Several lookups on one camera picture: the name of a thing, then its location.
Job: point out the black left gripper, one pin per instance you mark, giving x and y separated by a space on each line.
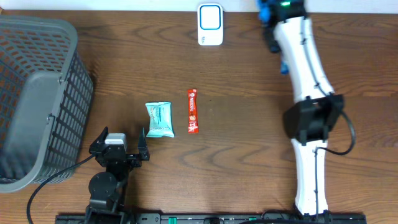
134 161

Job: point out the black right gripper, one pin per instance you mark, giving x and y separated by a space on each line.
273 44

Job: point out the blue Oreo cookie pack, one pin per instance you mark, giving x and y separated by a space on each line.
267 14

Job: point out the mint green wipes pack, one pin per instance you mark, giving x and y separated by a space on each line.
160 120

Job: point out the red coffee stick sachet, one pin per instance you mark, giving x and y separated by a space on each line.
192 112

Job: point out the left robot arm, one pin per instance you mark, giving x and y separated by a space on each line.
108 188

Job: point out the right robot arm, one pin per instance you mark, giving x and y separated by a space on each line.
316 109

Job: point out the white barcode scanner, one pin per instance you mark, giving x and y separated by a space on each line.
210 24

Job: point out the grey plastic basket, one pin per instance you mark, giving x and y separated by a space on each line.
46 94

